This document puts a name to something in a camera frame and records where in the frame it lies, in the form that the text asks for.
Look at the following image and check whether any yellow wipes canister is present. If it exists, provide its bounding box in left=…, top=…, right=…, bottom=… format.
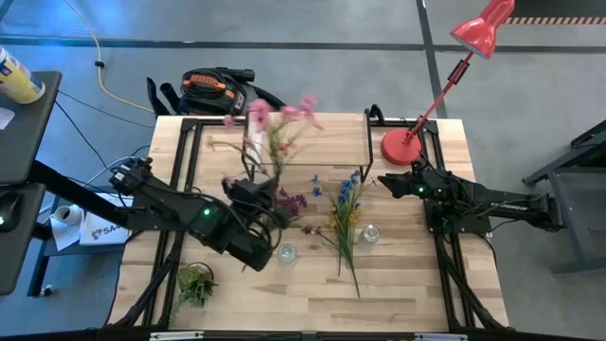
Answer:
left=0, top=45, right=47, bottom=105

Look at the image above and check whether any yellow artificial flower bunch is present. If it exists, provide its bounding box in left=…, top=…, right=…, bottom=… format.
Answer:
left=325, top=206, right=364, bottom=278

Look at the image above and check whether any red desk lamp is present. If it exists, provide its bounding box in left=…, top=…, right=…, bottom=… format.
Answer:
left=380, top=0, right=516, bottom=167

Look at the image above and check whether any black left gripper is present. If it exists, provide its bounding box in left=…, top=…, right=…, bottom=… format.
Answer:
left=222, top=174, right=286, bottom=210

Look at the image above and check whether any white floor cable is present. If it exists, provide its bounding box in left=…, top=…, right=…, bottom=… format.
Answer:
left=40, top=144, right=152, bottom=214

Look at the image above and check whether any black orange vacuum cleaner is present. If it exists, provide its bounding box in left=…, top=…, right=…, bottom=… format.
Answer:
left=145, top=66, right=288, bottom=117

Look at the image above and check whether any black computer mouse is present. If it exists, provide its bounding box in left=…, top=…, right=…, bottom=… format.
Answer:
left=0, top=191, right=24, bottom=233

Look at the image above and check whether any black table clamp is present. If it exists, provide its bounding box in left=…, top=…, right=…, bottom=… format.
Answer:
left=367, top=103, right=387, bottom=125

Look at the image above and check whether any purple artificial flower bunch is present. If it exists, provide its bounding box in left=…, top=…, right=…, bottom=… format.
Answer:
left=273, top=188, right=328, bottom=237

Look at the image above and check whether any white label strip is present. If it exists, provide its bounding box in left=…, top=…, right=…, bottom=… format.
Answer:
left=150, top=331, right=205, bottom=341
left=415, top=332, right=469, bottom=341

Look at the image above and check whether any white paper towel roll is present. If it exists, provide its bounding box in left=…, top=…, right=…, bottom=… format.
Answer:
left=49, top=203, right=85, bottom=252

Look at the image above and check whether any dark grey metal cart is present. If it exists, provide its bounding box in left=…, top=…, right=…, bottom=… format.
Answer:
left=522, top=120, right=606, bottom=277

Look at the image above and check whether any black diagonal support beam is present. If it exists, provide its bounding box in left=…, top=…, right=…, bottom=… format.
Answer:
left=27, top=159, right=132, bottom=228

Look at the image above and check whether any diamond-cut clear glass vase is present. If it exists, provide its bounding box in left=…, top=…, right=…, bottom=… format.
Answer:
left=360, top=223, right=383, bottom=244

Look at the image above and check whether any black desk top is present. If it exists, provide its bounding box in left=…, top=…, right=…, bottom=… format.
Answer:
left=0, top=70, right=63, bottom=186
left=0, top=183, right=47, bottom=297

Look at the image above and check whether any pink artificial flower bunch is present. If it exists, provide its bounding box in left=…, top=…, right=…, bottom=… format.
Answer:
left=204, top=93, right=327, bottom=190

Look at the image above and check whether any small potted green plant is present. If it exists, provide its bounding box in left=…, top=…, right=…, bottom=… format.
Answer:
left=169, top=261, right=220, bottom=323

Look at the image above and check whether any yellow floor cable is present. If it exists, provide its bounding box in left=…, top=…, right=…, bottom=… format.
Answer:
left=63, top=0, right=155, bottom=115

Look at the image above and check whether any blue artificial flower bunch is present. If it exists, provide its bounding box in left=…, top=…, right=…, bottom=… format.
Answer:
left=310, top=169, right=378, bottom=299

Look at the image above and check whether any white printed paper bag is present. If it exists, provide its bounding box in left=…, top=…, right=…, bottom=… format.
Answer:
left=78, top=192, right=134, bottom=247

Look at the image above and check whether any ribbed clear glass vase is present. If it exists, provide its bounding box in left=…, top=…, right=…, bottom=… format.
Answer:
left=277, top=242, right=298, bottom=264

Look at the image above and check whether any wooden shelf with black frame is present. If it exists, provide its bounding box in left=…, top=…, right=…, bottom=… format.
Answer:
left=241, top=109, right=375, bottom=184

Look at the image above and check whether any black floor cable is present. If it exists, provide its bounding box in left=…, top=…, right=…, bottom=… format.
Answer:
left=54, top=88, right=157, bottom=130

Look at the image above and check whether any black aluminium extrusion frame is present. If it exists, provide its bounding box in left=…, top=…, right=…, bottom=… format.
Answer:
left=108, top=113, right=511, bottom=335

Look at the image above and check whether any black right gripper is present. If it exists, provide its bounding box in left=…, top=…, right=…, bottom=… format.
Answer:
left=377, top=169, right=452, bottom=204

